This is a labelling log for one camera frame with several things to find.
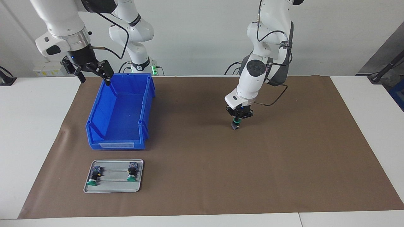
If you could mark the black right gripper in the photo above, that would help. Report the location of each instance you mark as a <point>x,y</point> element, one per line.
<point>80,56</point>

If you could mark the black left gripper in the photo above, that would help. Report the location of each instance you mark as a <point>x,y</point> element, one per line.
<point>240,112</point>

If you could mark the green push button switch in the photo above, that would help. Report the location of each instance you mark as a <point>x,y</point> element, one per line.
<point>132,171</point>
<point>94,175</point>
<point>235,126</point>

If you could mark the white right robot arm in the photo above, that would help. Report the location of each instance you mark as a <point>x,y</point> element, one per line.
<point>132,34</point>

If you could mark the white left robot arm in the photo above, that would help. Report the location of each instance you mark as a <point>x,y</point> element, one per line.
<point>252,82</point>

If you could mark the blue plastic storage bin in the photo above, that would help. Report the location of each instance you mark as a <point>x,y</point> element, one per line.
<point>123,113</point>

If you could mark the brown paper table mat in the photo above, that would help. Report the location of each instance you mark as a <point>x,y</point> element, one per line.
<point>221,173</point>

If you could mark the grey metal tray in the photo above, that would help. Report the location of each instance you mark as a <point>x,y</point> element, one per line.
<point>116,187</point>

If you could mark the black stand pole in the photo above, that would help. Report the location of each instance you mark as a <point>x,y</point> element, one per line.
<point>383,67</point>

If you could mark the blue crate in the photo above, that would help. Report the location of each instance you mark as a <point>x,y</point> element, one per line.
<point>398,96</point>

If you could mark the white wall socket box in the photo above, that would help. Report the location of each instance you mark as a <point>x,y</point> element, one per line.
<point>44,67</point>

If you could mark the black clamp mount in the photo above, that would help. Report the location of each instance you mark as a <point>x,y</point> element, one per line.
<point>6,80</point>

